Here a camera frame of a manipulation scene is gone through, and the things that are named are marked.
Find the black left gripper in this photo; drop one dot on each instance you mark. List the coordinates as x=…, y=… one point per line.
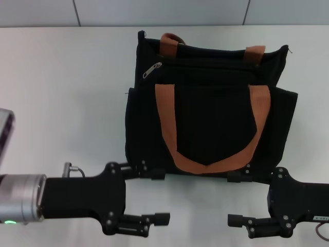
x=82, y=195

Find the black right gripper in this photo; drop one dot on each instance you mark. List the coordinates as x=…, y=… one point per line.
x=295, y=200

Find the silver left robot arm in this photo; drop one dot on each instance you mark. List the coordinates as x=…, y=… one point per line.
x=20, y=198

